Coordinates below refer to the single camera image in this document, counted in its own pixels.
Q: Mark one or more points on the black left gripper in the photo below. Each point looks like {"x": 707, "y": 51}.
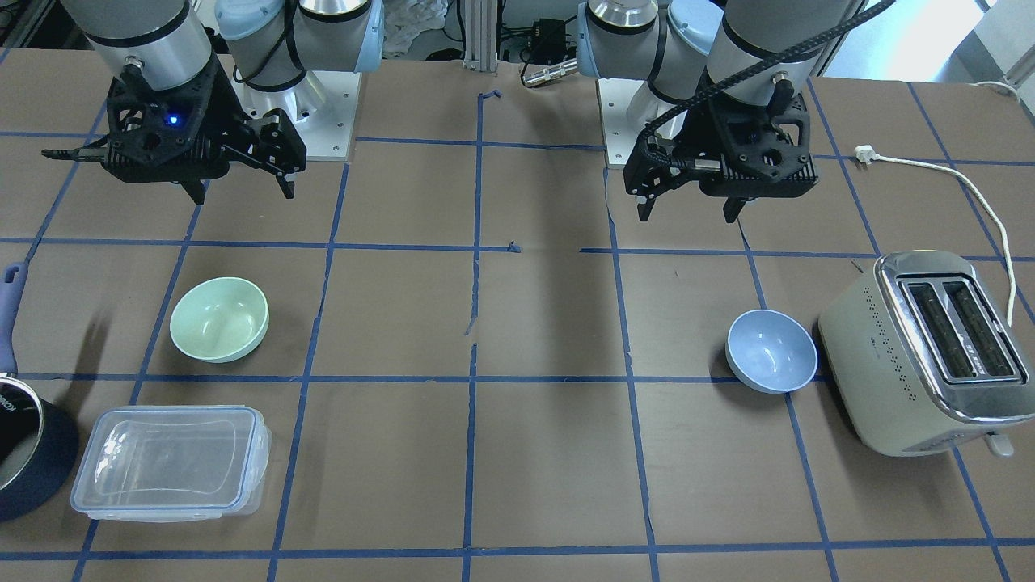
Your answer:
{"x": 694, "y": 137}

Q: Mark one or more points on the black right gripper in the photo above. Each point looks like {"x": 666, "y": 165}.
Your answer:
{"x": 229, "y": 111}

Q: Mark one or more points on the green bowl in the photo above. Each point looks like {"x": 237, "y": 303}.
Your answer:
{"x": 220, "y": 320}

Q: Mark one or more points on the blue bowl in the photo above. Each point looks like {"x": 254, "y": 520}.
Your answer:
{"x": 770, "y": 352}

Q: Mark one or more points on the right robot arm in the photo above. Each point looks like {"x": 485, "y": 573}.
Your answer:
{"x": 274, "y": 44}

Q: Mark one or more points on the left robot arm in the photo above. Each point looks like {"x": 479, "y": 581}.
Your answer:
{"x": 691, "y": 51}

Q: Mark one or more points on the cream and chrome toaster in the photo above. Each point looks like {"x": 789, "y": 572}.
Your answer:
{"x": 925, "y": 359}

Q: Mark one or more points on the clear plastic food container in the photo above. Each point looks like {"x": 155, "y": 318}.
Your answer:
{"x": 164, "y": 464}

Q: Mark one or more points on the blue saucepan with lid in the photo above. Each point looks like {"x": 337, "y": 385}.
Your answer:
{"x": 39, "y": 440}

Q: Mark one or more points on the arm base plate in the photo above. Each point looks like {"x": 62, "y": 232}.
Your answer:
{"x": 626, "y": 106}
{"x": 323, "y": 108}

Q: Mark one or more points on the aluminium frame post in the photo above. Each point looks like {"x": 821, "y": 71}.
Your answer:
{"x": 480, "y": 35}

